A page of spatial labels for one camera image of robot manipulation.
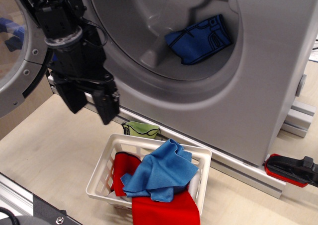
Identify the red cloth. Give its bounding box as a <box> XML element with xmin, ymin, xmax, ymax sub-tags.
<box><xmin>111</xmin><ymin>152</ymin><xmax>200</xmax><ymax>225</ymax></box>

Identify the black cable bottom left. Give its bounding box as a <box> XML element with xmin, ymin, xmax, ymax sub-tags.
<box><xmin>0</xmin><ymin>206</ymin><xmax>19</xmax><ymax>225</ymax></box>

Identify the blue object behind door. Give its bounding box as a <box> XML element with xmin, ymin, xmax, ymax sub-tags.
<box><xmin>0</xmin><ymin>17</ymin><xmax>25</xmax><ymax>52</ymax></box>

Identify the aluminium extrusion block right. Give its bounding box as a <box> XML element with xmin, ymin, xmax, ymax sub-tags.
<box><xmin>281</xmin><ymin>100</ymin><xmax>317</xmax><ymax>138</ymax></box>

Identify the green cloth with black outline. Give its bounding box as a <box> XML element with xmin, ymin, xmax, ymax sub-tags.
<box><xmin>121</xmin><ymin>121</ymin><xmax>160</xmax><ymax>139</ymax></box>

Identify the aluminium rail bottom left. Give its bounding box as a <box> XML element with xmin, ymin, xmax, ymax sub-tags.
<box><xmin>0</xmin><ymin>173</ymin><xmax>34</xmax><ymax>216</ymax></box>

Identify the plain blue cloth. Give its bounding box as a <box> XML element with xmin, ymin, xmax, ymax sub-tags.
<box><xmin>121</xmin><ymin>139</ymin><xmax>198</xmax><ymax>203</ymax></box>

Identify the grey toy washing machine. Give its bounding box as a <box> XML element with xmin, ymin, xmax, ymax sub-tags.
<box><xmin>83</xmin><ymin>0</ymin><xmax>318</xmax><ymax>165</ymax></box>

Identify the white plastic laundry basket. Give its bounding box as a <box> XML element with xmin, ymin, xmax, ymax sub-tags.
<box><xmin>86</xmin><ymin>134</ymin><xmax>212</xmax><ymax>214</ymax></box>

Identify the long aluminium base rail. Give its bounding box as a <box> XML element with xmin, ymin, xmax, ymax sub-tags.
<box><xmin>47</xmin><ymin>75</ymin><xmax>287</xmax><ymax>199</ymax></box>

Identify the red and black clamp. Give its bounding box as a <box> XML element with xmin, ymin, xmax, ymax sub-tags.
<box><xmin>264</xmin><ymin>154</ymin><xmax>318</xmax><ymax>188</ymax></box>

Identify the blue jeans-print cloth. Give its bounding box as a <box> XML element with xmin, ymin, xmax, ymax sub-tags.
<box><xmin>164</xmin><ymin>14</ymin><xmax>233</xmax><ymax>65</ymax></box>

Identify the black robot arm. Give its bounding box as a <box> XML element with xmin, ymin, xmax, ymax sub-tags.
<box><xmin>20</xmin><ymin>0</ymin><xmax>120</xmax><ymax>125</ymax></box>

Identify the white cloth in basket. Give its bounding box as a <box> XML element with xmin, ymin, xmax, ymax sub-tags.
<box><xmin>106</xmin><ymin>170</ymin><xmax>201</xmax><ymax>203</ymax></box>

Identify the grey washing machine door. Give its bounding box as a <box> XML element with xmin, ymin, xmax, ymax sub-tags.
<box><xmin>0</xmin><ymin>0</ymin><xmax>48</xmax><ymax>117</ymax></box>

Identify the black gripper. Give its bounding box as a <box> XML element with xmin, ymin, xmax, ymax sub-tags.
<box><xmin>46</xmin><ymin>26</ymin><xmax>120</xmax><ymax>125</ymax></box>

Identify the black bracket with screw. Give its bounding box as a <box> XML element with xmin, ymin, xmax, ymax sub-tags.
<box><xmin>33</xmin><ymin>194</ymin><xmax>81</xmax><ymax>225</ymax></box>

